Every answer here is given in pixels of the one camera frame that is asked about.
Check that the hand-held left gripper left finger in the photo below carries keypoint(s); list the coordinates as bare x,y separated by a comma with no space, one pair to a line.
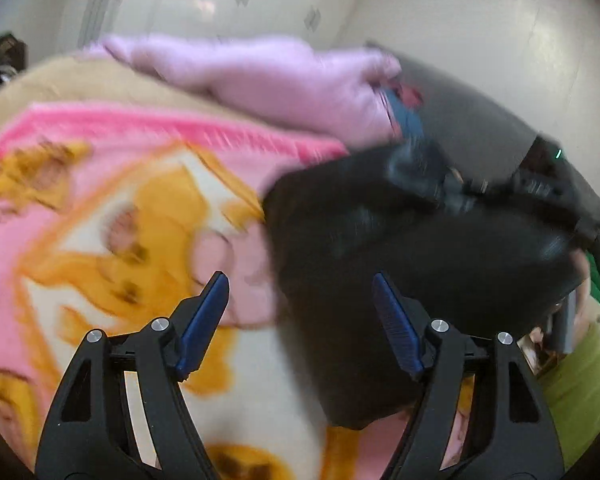
202,325

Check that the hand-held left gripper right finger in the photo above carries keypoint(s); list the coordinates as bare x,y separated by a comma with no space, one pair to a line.
397,330

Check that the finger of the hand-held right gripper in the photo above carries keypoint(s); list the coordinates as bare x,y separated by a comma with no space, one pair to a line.
420,175

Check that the black leather jacket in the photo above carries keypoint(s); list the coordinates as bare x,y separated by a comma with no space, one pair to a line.
380,240

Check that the person's right forearm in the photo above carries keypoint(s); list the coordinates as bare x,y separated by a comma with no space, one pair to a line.
575,390

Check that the teal cloth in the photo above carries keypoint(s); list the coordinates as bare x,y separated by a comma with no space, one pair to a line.
405,117

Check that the red floral cloth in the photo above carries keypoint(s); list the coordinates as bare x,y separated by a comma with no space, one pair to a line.
411,95

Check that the light pink garment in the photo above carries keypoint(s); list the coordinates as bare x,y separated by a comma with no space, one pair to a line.
255,70

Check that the pink printed blanket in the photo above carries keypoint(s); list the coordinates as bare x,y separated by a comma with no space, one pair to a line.
130,125

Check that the bed with beige sheet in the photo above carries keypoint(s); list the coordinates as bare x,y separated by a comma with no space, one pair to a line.
80,80

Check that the dark brown bag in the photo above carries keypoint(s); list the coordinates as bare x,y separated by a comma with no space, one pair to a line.
7,50

